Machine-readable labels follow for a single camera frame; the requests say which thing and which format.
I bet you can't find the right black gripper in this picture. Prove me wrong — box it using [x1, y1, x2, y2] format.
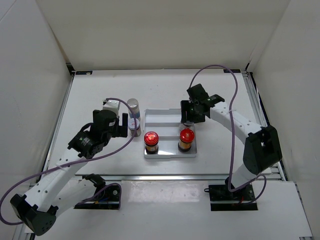
[180, 100, 206, 124]

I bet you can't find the short white-lid jar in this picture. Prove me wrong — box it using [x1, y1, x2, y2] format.
[179, 121, 195, 131]
[128, 118, 141, 137]

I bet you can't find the red-lid chili sauce jar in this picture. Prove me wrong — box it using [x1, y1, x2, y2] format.
[178, 128, 195, 152]
[143, 131, 159, 154]

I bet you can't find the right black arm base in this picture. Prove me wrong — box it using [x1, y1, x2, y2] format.
[204, 184, 258, 212]

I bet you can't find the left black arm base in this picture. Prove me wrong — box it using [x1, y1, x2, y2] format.
[73, 174, 122, 210]

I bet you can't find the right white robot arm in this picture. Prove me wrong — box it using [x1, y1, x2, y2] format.
[180, 84, 283, 200]

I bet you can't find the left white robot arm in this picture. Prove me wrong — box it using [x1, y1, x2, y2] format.
[10, 110, 128, 236]

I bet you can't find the white divided organizer tray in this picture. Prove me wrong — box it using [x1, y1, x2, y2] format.
[143, 109, 197, 159]

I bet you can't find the left tall silver-capped shaker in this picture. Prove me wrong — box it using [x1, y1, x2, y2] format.
[126, 98, 141, 121]

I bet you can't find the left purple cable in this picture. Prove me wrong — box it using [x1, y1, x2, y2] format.
[0, 97, 140, 224]

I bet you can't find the purple cable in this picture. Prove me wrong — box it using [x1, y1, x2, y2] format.
[0, 97, 140, 224]
[188, 64, 267, 206]

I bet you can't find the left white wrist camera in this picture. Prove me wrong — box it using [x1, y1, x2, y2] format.
[102, 99, 121, 117]

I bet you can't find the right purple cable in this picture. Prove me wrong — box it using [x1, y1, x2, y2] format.
[188, 64, 267, 206]

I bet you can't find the aluminium right rail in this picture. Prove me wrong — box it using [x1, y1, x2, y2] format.
[241, 70, 270, 127]

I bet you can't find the aluminium rail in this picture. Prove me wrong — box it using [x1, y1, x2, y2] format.
[241, 70, 270, 127]
[12, 65, 76, 240]
[72, 173, 283, 182]

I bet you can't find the aluminium front rail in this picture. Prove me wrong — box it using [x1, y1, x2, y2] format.
[72, 173, 283, 182]

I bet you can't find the aluminium left rail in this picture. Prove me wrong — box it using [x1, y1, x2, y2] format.
[12, 65, 76, 240]

